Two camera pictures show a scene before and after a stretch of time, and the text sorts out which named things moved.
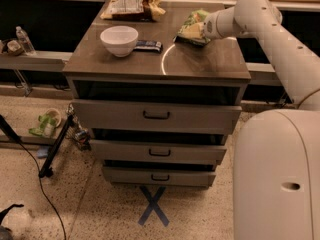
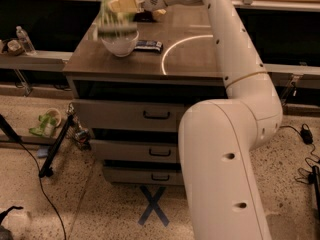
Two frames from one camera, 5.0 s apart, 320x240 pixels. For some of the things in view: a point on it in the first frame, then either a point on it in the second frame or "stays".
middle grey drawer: (156, 152) stays
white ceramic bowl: (120, 40) stays
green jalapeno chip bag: (192, 30) → (114, 24)
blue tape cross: (153, 206) stays
